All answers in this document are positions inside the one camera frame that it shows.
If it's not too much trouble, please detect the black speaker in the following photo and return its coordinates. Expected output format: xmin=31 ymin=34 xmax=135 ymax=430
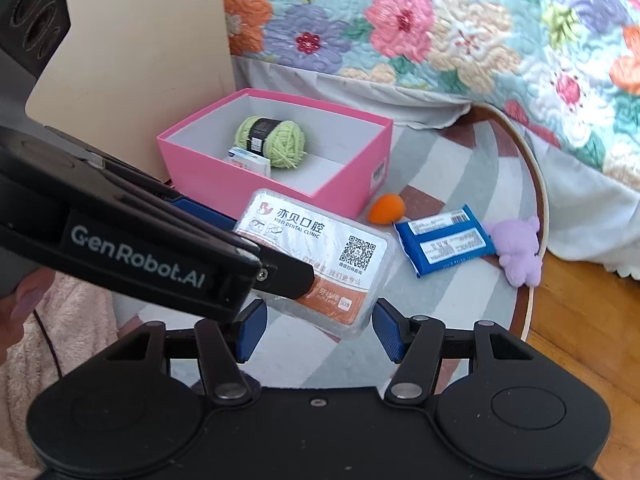
xmin=0 ymin=0 xmax=72 ymax=81

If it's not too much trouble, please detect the blue wipes packet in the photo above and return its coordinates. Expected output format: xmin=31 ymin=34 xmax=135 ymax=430
xmin=392 ymin=204 xmax=496 ymax=278

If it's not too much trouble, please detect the floral quilted bedspread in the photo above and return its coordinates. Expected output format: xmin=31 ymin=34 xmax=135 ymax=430
xmin=220 ymin=0 xmax=640 ymax=191

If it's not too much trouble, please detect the person's left hand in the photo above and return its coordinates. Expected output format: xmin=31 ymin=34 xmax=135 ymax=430
xmin=0 ymin=265 xmax=51 ymax=367

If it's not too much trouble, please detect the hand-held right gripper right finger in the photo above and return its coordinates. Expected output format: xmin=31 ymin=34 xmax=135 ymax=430
xmin=372 ymin=298 xmax=538 ymax=404

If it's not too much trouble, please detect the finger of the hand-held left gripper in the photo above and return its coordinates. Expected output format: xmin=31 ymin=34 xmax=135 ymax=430
xmin=231 ymin=239 xmax=317 ymax=302
xmin=46 ymin=126 xmax=237 ymax=234

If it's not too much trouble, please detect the green yarn ball black label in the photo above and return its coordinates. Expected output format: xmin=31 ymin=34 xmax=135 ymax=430
xmin=235 ymin=116 xmax=307 ymax=170

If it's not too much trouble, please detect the black cable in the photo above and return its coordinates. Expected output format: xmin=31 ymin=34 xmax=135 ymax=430
xmin=32 ymin=307 xmax=65 ymax=379

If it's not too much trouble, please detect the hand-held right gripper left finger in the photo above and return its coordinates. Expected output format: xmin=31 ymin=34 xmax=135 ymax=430
xmin=102 ymin=299 xmax=269 ymax=406

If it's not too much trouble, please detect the pink fluffy cloth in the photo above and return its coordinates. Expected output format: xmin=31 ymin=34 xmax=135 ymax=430
xmin=0 ymin=275 xmax=119 ymax=467

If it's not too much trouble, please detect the pink cardboard box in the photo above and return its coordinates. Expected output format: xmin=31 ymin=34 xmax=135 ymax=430
xmin=156 ymin=87 xmax=394 ymax=219

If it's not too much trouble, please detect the orange makeup sponge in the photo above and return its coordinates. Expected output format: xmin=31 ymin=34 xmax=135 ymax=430
xmin=367 ymin=194 xmax=407 ymax=224

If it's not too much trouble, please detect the clear plastic floss box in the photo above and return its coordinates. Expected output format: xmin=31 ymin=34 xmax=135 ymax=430
xmin=232 ymin=188 xmax=396 ymax=337

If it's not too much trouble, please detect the purple plush toy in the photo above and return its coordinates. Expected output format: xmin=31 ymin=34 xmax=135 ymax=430
xmin=485 ymin=216 xmax=543 ymax=288

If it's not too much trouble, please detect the small white blue box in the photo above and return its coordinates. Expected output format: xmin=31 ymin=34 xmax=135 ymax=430
xmin=226 ymin=146 xmax=272 ymax=178

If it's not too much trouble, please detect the beige wooden panel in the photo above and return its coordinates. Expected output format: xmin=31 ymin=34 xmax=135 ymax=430
xmin=25 ymin=0 xmax=238 ymax=184

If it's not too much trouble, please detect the round striped rug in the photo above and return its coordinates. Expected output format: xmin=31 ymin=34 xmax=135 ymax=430
xmin=112 ymin=105 xmax=551 ymax=391

